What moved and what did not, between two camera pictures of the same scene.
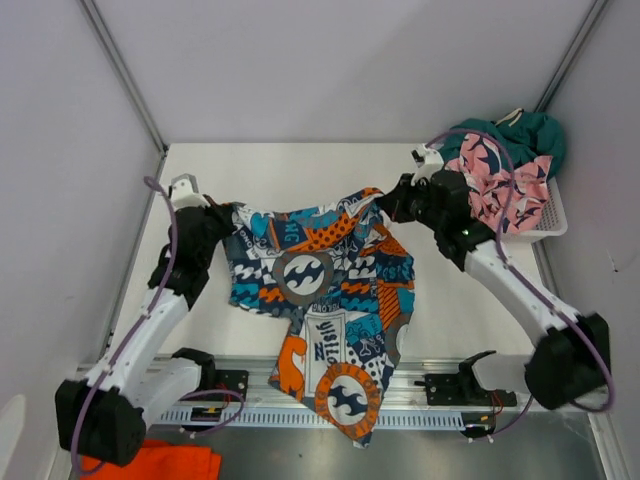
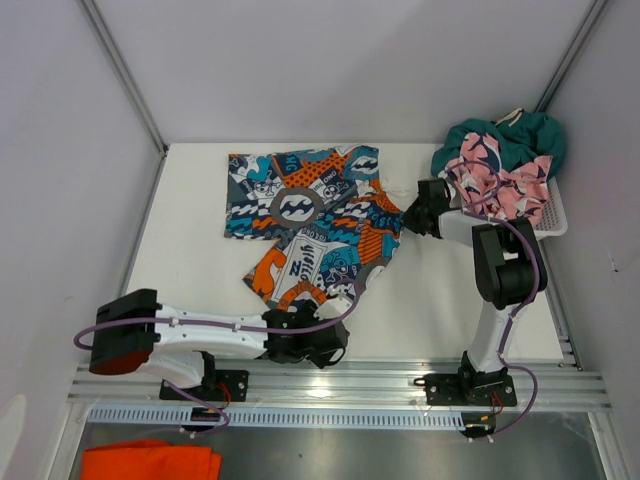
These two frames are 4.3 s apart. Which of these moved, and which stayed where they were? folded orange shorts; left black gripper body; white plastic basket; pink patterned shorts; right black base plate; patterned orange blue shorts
Moved: left black gripper body; patterned orange blue shorts
Stayed: right black base plate; white plastic basket; pink patterned shorts; folded orange shorts
